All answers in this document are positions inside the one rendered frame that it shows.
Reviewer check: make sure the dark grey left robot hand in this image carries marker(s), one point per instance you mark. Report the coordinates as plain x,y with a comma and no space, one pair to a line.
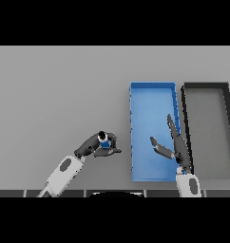
88,145

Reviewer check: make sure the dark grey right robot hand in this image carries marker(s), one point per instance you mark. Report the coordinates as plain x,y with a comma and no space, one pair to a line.
181,148

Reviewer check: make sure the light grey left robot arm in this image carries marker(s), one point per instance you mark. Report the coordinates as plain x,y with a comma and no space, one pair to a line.
63,173

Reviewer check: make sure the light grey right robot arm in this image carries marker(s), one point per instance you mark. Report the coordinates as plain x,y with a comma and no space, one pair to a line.
187,184

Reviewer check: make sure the blue bin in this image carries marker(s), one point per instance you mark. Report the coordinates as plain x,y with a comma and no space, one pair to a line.
151,129

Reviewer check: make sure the dark grey bin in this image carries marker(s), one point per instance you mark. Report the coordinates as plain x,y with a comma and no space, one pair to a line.
210,129

